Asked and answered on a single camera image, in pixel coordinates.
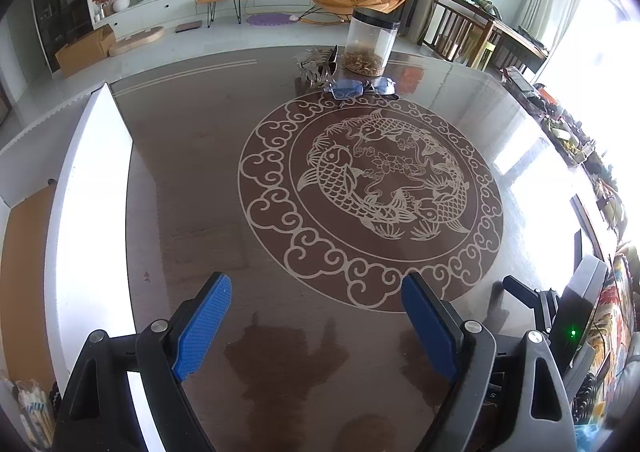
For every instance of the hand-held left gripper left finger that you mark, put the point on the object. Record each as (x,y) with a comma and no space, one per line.
(202,327)

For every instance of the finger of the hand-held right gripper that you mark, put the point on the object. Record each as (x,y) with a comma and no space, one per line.
(542,307)

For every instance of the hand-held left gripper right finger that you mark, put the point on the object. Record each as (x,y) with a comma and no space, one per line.
(430,327)

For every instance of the colourful printed cushion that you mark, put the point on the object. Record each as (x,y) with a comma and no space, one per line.
(615,312)

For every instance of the black flat panel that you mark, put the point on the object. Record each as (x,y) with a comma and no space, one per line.
(578,247)

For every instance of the cluttered low side shelf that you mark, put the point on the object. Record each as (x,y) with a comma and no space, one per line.
(565,132)

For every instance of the blue tinted glasses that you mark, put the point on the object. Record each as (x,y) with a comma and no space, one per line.
(350,90)

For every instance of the dark wooden side table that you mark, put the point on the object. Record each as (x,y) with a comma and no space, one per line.
(520,42)

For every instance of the clear plastic jar black lid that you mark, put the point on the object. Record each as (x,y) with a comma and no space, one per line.
(370,42)

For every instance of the dark wooden chair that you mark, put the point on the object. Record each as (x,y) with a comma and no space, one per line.
(460,27)

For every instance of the brown cardboard box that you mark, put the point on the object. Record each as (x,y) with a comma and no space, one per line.
(82,52)

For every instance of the flat grey floor scale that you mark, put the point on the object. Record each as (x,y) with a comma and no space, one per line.
(189,27)

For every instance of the purple floor mat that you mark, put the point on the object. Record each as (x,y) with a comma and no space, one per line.
(270,20)

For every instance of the dark display cabinet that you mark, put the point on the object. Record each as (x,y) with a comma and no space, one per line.
(60,7)

